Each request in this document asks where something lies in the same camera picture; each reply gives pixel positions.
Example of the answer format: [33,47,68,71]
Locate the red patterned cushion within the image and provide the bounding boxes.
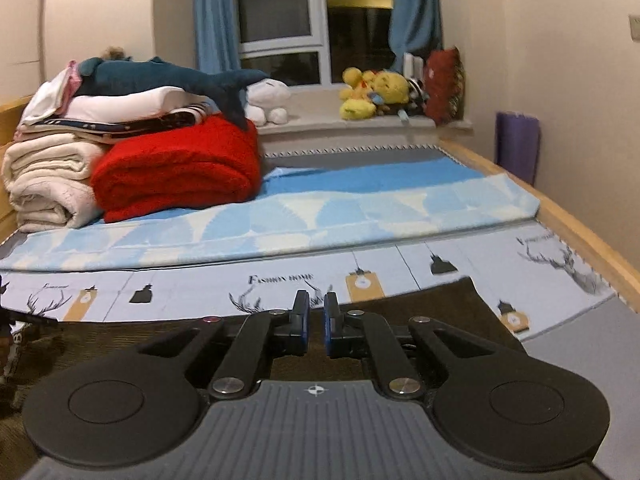
[424,47,467,126]

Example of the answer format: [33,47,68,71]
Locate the brown corduroy pants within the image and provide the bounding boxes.
[0,276,532,480]

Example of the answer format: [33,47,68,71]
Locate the white framed window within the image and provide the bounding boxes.
[234,0,402,87]

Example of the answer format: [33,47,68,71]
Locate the deer print bed sheet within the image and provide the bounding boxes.
[0,220,621,347]

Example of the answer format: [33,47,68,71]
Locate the blue shark plush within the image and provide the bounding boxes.
[75,56,271,131]

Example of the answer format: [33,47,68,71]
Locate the white and pink folded cloth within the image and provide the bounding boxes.
[20,60,82,128]

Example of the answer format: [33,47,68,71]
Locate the purple mat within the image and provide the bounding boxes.
[495,111,542,186]

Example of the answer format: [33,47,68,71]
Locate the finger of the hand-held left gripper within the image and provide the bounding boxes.
[0,307,59,329]

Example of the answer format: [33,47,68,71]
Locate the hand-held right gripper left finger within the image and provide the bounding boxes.
[137,290,311,401]

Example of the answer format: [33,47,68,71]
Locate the yellow plush toy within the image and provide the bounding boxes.
[370,71,409,112]
[339,66,381,121]

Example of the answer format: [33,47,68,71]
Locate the blue and white blanket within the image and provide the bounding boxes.
[0,152,542,273]

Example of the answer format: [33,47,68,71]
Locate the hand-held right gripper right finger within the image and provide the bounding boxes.
[323,291,502,401]

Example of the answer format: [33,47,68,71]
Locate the red fluffy blanket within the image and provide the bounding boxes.
[90,114,262,224]

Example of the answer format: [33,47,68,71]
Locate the cream folded blanket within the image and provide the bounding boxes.
[2,139,108,234]

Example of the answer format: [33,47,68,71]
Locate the blue curtain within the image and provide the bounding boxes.
[388,0,444,74]
[192,0,244,79]

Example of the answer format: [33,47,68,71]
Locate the navy star print cloth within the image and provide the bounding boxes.
[15,102,217,147]

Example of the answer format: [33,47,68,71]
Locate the black and white plush toy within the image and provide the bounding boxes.
[400,77,431,114]

